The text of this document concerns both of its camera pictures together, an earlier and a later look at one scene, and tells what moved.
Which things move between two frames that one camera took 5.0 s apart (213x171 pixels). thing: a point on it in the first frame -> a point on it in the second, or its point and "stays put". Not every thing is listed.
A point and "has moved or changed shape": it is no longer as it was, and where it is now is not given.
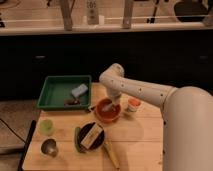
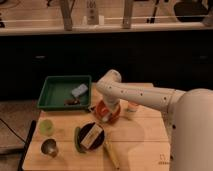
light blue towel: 108,107 has moved or changed shape
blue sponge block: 79,91 stays put
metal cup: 49,147 stays put
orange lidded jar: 133,104 stays put
